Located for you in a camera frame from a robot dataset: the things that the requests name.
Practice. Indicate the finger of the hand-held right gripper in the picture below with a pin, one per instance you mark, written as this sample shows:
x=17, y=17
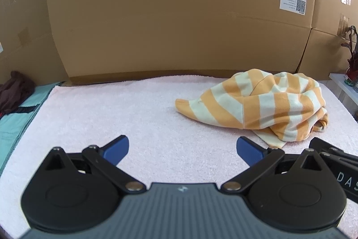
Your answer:
x=341, y=162
x=330, y=148

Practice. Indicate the plain cardboard box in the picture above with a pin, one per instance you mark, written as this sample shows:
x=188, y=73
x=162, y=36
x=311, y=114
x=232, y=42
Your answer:
x=321, y=54

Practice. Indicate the dark brown cloth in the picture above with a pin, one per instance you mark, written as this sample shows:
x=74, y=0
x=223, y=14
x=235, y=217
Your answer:
x=16, y=90

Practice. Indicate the white barcode shipping label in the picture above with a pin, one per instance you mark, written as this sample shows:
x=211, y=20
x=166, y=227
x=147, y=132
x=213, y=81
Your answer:
x=292, y=3

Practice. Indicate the orange and white striped sweater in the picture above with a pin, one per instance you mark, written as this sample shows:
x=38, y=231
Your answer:
x=265, y=104

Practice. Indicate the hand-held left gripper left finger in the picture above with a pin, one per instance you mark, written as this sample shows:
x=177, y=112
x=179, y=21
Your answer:
x=119, y=148

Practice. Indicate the large cardboard box with labels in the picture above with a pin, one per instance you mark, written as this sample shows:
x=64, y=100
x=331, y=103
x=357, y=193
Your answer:
x=167, y=17

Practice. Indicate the white table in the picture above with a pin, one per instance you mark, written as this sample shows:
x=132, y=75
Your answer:
x=344, y=85

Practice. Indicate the red and black feather decoration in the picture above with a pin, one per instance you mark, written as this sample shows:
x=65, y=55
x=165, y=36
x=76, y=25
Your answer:
x=353, y=64

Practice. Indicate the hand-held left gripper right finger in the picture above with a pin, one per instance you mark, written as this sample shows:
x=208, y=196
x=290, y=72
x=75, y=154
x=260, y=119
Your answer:
x=247, y=150

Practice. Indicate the pink fluffy towel blanket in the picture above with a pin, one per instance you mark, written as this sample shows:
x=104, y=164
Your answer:
x=112, y=110

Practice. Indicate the teal blanket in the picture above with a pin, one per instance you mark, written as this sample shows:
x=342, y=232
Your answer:
x=16, y=127

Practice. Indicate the cardboard box with small label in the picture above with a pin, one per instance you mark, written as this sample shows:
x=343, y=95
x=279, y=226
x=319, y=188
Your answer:
x=22, y=3

